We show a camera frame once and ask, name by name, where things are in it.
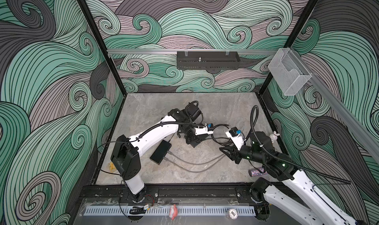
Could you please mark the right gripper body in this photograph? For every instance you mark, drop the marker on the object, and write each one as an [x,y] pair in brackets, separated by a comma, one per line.
[236,155]

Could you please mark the small black ribbed switch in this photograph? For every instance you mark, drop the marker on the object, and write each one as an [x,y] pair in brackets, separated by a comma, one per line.
[160,152]

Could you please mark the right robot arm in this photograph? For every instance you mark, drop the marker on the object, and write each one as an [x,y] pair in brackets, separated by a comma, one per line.
[315,209]

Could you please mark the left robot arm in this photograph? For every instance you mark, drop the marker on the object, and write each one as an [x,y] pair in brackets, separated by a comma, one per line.
[127,152]

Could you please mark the clear acrylic wall box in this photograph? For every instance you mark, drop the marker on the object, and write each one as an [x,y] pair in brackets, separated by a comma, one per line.
[289,71]

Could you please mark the round white pink object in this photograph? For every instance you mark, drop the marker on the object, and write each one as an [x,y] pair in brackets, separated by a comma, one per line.
[232,214]

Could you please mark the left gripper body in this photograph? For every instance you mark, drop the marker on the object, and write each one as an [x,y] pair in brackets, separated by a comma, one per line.
[190,136]

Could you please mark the white slotted cable duct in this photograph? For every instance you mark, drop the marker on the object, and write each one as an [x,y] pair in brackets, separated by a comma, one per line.
[188,210]

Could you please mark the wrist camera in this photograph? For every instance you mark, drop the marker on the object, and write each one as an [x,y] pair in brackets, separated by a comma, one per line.
[237,137]
[208,129]

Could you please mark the small yellow block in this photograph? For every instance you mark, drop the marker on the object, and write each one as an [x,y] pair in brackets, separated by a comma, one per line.
[111,167]

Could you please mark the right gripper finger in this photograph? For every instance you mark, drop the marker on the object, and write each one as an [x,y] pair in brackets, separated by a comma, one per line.
[227,148]
[228,152]

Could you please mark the black perforated wall tray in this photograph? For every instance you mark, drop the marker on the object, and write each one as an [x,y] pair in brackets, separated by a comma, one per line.
[208,60]

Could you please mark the glittery purple microphone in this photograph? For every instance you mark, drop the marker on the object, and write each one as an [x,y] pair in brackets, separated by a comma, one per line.
[256,172]

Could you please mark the pink toy on duct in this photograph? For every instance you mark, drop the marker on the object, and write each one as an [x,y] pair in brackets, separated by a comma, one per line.
[173,212]

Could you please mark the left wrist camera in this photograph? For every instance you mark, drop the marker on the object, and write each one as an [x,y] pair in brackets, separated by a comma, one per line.
[208,129]

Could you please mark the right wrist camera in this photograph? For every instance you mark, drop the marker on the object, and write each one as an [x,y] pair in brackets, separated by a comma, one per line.
[237,137]

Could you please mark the pink bunny figurine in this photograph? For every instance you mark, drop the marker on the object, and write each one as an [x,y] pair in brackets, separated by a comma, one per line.
[274,136]

